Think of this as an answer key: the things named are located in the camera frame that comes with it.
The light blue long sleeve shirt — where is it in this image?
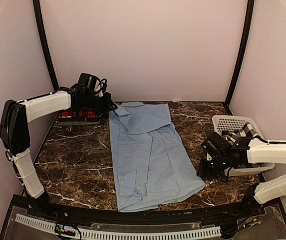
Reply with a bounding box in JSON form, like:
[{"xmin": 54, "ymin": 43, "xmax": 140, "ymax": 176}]
[{"xmin": 109, "ymin": 102, "xmax": 205, "ymax": 213}]

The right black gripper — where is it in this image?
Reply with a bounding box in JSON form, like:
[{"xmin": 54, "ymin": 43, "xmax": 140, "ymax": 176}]
[{"xmin": 197, "ymin": 154, "xmax": 230, "ymax": 178}]

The right black frame post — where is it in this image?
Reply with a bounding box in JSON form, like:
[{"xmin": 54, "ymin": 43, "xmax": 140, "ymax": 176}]
[{"xmin": 224, "ymin": 0, "xmax": 255, "ymax": 111}]

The black front rail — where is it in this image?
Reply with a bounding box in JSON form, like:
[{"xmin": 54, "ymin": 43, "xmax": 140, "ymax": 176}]
[{"xmin": 27, "ymin": 199, "xmax": 261, "ymax": 226}]

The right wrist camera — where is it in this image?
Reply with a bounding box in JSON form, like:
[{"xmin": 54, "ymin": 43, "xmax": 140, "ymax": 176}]
[{"xmin": 201, "ymin": 132, "xmax": 232, "ymax": 159}]

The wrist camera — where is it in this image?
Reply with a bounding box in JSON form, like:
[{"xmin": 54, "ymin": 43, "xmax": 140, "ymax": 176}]
[
  {"xmin": 201, "ymin": 132, "xmax": 232, "ymax": 159},
  {"xmin": 75, "ymin": 73, "xmax": 107, "ymax": 97}
]

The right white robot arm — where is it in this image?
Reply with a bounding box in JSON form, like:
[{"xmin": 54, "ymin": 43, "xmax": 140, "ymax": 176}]
[{"xmin": 199, "ymin": 132, "xmax": 286, "ymax": 217}]

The white slotted cable duct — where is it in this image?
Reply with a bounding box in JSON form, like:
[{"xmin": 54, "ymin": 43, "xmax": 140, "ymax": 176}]
[{"xmin": 15, "ymin": 213, "xmax": 222, "ymax": 240}]

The black white checkered shirt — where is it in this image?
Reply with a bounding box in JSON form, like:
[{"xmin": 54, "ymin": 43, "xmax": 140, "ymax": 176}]
[{"xmin": 222, "ymin": 122, "xmax": 258, "ymax": 142}]

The grey plastic laundry basket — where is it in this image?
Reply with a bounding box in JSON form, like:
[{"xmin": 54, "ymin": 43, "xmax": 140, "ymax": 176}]
[{"xmin": 212, "ymin": 115, "xmax": 275, "ymax": 177}]

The left black frame post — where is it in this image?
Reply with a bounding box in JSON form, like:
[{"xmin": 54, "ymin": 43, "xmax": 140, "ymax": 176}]
[{"xmin": 32, "ymin": 0, "xmax": 59, "ymax": 91}]

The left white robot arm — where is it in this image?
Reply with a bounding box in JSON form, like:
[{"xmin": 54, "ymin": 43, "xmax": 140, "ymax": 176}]
[{"xmin": 0, "ymin": 87, "xmax": 117, "ymax": 199}]

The black frame post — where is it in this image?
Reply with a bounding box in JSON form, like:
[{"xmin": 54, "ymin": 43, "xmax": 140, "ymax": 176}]
[
  {"xmin": 32, "ymin": 0, "xmax": 59, "ymax": 91},
  {"xmin": 224, "ymin": 0, "xmax": 255, "ymax": 111}
]

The red black plaid shirt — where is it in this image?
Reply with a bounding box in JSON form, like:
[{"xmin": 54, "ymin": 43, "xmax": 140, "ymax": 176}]
[{"xmin": 58, "ymin": 110, "xmax": 98, "ymax": 119}]

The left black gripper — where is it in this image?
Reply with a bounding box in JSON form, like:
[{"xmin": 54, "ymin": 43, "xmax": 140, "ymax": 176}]
[{"xmin": 83, "ymin": 91, "xmax": 118, "ymax": 115}]

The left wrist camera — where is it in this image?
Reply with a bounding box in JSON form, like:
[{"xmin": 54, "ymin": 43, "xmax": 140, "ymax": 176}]
[{"xmin": 75, "ymin": 73, "xmax": 107, "ymax": 97}]

